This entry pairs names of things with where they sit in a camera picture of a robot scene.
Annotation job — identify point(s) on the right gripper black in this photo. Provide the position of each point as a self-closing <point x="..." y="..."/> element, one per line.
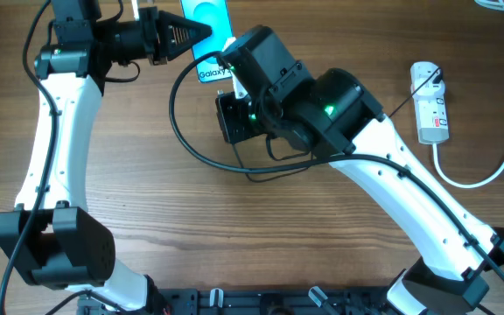
<point x="237" y="130"/>

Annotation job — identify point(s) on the Galaxy smartphone with teal screen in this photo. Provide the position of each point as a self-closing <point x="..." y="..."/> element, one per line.
<point x="215" y="14"/>

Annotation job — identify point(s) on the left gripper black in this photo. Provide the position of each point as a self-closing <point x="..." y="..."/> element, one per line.
<point x="150" y="22"/>

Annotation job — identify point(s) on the white USB charger adapter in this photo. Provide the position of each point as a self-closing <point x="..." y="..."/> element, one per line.
<point x="426" y="81"/>

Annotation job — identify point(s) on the white power strip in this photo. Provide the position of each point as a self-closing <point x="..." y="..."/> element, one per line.
<point x="431" y="121"/>

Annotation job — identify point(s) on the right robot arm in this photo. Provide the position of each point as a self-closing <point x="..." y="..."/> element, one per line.
<point x="336" y="120"/>

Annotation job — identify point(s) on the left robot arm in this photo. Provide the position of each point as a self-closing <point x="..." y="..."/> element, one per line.
<point x="49" y="236"/>

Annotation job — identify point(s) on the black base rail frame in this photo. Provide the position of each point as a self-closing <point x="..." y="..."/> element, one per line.
<point x="357" y="300"/>

